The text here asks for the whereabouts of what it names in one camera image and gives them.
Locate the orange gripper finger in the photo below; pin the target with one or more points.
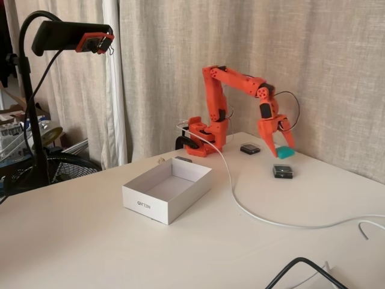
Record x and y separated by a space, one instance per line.
268 141
288 134

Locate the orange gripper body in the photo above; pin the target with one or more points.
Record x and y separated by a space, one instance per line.
269 125

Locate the green cube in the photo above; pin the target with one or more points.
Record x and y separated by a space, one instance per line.
285 153

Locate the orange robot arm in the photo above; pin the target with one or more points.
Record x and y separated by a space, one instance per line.
213 99

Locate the white cardboard box bin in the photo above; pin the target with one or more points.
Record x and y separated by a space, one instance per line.
150 204

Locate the small black plastic box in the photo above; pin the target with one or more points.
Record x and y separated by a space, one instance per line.
282 171
250 149

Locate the beige linen curtain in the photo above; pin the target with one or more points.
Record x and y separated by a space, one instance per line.
270 45

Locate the black clamp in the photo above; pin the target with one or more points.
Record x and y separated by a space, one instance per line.
185 141

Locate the crumpled paper ball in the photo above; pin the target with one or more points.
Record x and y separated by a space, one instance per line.
161 160

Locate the black floor fan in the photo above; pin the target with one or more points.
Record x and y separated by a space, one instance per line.
75 168

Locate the black gooseneck stand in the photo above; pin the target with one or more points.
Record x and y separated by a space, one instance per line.
37 135

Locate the cardboard box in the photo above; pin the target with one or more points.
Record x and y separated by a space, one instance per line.
15 110

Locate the orange camera mount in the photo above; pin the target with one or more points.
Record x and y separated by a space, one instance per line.
79 46

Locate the black camera holder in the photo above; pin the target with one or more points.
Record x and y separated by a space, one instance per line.
60 33

